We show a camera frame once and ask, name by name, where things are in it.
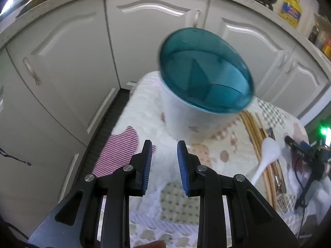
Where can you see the person's left hand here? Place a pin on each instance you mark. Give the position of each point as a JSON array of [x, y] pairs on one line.
[[152, 245]]

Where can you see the white floral utensil holder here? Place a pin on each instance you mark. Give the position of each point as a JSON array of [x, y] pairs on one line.
[[186, 118]]

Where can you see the quilted patchwork mat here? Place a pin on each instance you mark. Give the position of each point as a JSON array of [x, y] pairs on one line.
[[144, 113]]

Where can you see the white cabinet door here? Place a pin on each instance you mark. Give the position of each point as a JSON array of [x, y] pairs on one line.
[[67, 64], [245, 36], [144, 38], [305, 82], [31, 134]]

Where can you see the bright window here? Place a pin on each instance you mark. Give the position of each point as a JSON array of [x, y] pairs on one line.
[[6, 5]]

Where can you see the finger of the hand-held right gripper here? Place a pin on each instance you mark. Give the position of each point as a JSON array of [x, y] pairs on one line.
[[311, 186], [301, 149]]

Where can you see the yellow seasoning jar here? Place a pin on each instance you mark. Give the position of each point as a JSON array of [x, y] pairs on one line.
[[326, 42]]

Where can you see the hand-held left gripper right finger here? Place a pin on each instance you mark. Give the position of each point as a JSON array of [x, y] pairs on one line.
[[182, 170]]

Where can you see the white plastic spoon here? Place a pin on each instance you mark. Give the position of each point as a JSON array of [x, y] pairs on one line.
[[270, 149]]

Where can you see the dark seasoning bottle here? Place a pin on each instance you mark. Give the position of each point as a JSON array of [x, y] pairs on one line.
[[314, 32]]

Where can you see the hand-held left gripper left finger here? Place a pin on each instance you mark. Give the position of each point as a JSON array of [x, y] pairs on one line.
[[147, 170]]

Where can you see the yellow cooking oil bottle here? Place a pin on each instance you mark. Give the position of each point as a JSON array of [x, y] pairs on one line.
[[291, 10]]

